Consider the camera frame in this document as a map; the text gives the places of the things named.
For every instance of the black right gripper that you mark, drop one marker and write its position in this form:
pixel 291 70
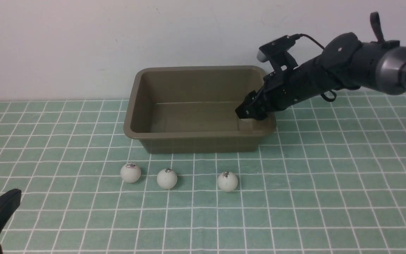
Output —
pixel 286 86

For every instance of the white ping-pong ball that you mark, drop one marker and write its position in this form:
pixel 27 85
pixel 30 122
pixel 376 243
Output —
pixel 227 181
pixel 130 173
pixel 166 178

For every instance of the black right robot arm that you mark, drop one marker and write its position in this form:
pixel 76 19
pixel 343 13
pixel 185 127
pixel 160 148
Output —
pixel 345 63

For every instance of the olive green plastic bin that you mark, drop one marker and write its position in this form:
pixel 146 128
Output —
pixel 183 110

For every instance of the green checkered tablecloth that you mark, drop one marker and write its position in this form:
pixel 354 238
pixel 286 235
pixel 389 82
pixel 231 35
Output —
pixel 330 180

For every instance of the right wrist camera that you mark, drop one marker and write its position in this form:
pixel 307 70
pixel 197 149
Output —
pixel 276 53

